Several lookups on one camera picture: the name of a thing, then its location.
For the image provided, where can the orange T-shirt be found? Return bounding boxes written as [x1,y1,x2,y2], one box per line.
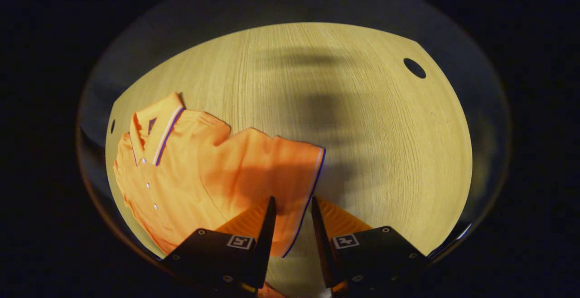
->
[113,92,326,259]

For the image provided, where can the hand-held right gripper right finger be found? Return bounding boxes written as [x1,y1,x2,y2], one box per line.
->
[311,195,429,295]

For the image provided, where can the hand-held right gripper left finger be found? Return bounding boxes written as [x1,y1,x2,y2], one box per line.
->
[161,196,277,296]

